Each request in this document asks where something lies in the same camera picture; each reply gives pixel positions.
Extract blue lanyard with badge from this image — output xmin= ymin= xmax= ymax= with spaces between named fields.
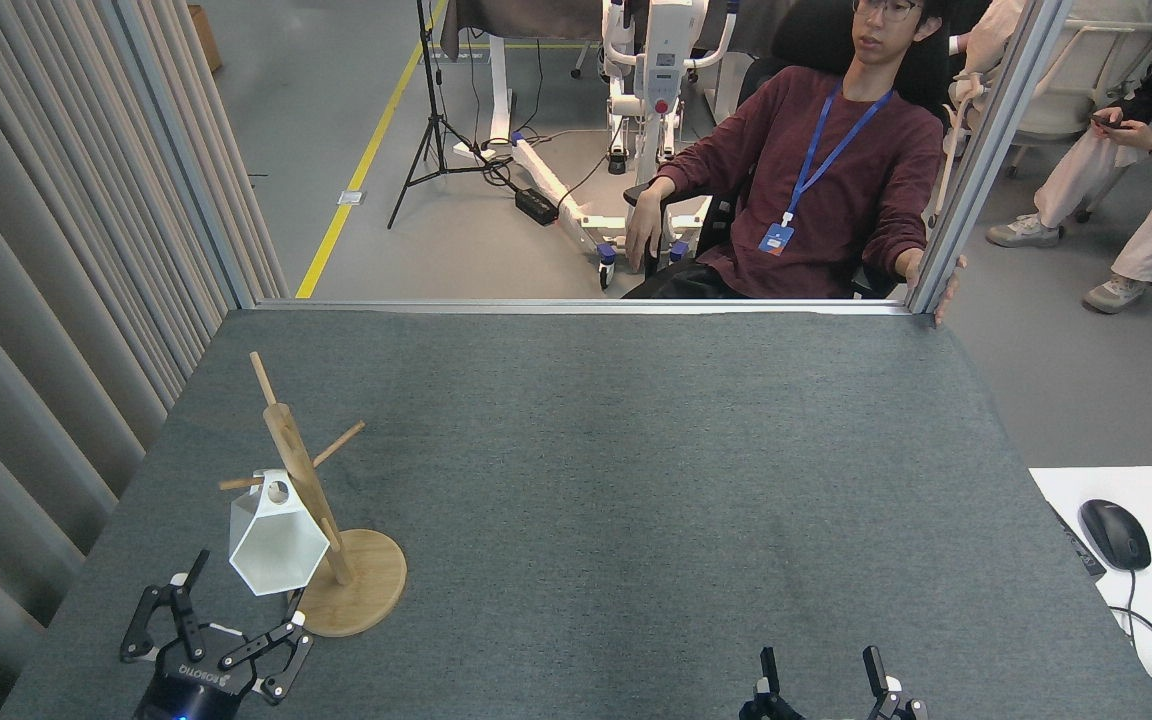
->
xmin=757 ymin=85 xmax=896 ymax=257

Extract person's left hand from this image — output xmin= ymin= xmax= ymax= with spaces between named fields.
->
xmin=903 ymin=247 xmax=968 ymax=329

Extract brown cardboard box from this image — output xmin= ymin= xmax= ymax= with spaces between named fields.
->
xmin=186 ymin=4 xmax=225 ymax=74

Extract person on office chair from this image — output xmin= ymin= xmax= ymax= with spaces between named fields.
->
xmin=624 ymin=0 xmax=968 ymax=329

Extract white stand on wheels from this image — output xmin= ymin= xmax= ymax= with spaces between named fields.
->
xmin=511 ymin=0 xmax=743 ymax=292

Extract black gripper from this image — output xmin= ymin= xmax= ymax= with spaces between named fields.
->
xmin=120 ymin=549 xmax=315 ymax=720

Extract black computer mouse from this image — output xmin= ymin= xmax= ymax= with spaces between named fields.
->
xmin=1079 ymin=499 xmax=1152 ymax=573

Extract person in pale clothing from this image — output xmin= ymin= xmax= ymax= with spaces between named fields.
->
xmin=946 ymin=0 xmax=1033 ymax=101

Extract wooden cup stand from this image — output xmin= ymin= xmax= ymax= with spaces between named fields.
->
xmin=219 ymin=351 xmax=408 ymax=638

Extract black power strip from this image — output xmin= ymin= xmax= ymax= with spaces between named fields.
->
xmin=514 ymin=187 xmax=561 ymax=227

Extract white hexagonal cup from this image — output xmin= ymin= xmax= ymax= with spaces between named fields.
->
xmin=229 ymin=469 xmax=331 ymax=598

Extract dark cloth over desk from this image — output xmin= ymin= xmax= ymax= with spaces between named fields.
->
xmin=439 ymin=0 xmax=607 ymax=61

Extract black flat strip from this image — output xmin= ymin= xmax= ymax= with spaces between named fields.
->
xmin=1049 ymin=503 xmax=1108 ymax=579

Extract black office chair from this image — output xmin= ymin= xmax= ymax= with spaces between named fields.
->
xmin=624 ymin=0 xmax=953 ymax=300

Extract black tripod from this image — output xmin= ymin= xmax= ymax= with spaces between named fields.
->
xmin=387 ymin=0 xmax=519 ymax=231

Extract silver frame post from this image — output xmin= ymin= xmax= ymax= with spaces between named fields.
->
xmin=905 ymin=0 xmax=1078 ymax=315

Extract white desk leg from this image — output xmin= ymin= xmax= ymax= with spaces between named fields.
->
xmin=451 ymin=35 xmax=519 ymax=164

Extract white chair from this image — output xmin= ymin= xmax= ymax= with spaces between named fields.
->
xmin=1011 ymin=0 xmax=1152 ymax=143

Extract dark rimmed glasses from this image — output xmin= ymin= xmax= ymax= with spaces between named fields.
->
xmin=852 ymin=0 xmax=923 ymax=24

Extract silver table edge rail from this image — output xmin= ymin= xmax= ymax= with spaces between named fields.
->
xmin=256 ymin=298 xmax=913 ymax=317

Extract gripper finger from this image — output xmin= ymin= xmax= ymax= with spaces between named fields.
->
xmin=861 ymin=645 xmax=928 ymax=720
xmin=740 ymin=646 xmax=803 ymax=720

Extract grey pleated curtain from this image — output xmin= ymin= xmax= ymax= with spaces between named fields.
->
xmin=0 ymin=0 xmax=289 ymax=720

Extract person's right hand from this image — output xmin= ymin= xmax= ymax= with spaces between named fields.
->
xmin=625 ymin=190 xmax=666 ymax=273

